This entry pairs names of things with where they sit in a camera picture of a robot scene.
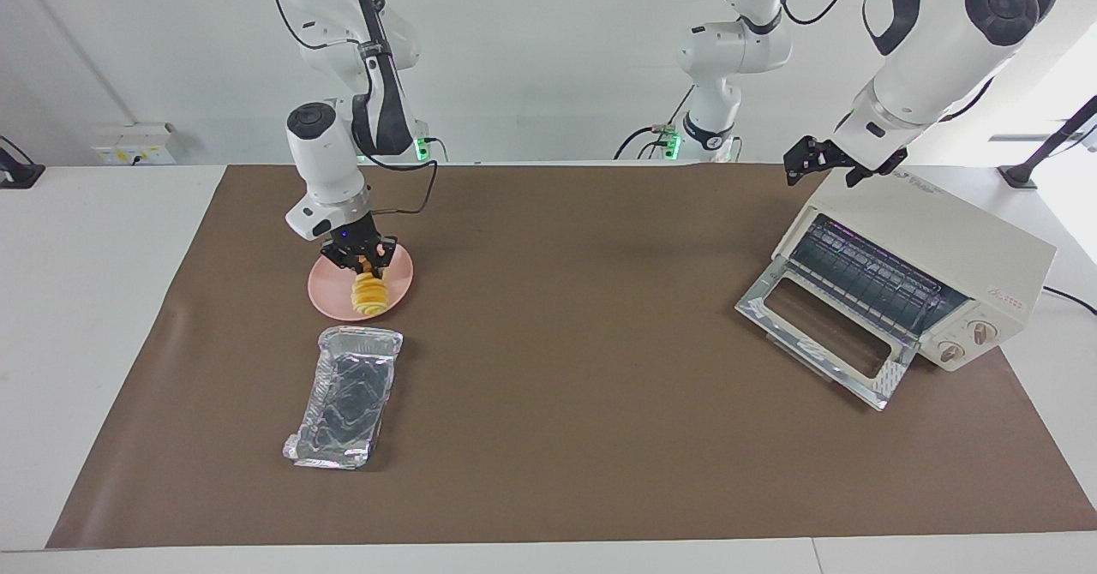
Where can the white wall socket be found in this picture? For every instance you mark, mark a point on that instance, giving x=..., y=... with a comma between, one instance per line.
x=137, y=141

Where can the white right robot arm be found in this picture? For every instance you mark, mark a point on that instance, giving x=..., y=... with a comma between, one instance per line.
x=321, y=154

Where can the beige oven knob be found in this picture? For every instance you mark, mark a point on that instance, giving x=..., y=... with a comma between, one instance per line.
x=951, y=352
x=982, y=331

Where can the brown table mat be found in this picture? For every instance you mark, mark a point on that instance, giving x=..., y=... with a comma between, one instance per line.
x=557, y=454

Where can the pink round plate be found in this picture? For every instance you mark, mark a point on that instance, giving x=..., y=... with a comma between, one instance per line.
x=330, y=295

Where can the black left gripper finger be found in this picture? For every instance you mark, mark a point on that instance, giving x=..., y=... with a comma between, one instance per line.
x=806, y=156
x=887, y=163

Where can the cream toaster oven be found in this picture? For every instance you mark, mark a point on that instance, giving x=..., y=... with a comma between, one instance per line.
x=926, y=223

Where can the glass oven door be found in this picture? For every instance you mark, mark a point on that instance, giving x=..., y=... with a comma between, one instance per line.
x=771, y=304

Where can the black angled camera stand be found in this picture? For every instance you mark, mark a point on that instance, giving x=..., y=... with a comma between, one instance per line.
x=1041, y=154

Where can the black clamp stand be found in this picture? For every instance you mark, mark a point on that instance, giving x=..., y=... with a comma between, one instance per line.
x=17, y=171

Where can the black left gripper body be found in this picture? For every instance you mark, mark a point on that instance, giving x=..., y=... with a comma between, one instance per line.
x=844, y=152

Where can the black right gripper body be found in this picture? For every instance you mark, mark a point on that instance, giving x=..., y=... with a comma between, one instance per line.
x=353, y=236

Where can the aluminium foil tray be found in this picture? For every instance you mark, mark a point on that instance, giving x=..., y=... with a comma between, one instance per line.
x=347, y=403

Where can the golden bread roll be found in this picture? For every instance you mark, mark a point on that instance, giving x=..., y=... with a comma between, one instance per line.
x=370, y=295

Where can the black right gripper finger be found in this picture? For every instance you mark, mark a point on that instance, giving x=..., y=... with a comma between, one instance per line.
x=336, y=259
x=384, y=253

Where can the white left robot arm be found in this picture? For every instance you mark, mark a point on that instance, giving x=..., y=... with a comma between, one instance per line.
x=934, y=43

